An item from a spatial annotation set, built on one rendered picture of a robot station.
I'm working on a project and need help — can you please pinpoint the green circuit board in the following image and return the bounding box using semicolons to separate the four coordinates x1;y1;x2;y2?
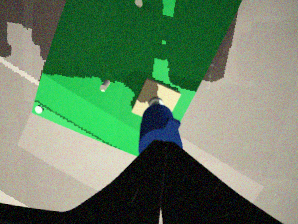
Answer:
32;0;242;156

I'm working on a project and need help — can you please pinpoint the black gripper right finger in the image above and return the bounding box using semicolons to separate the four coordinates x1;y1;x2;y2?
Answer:
160;141;283;224

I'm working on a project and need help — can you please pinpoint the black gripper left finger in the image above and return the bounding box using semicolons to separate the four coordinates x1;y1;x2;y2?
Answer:
0;140;168;224

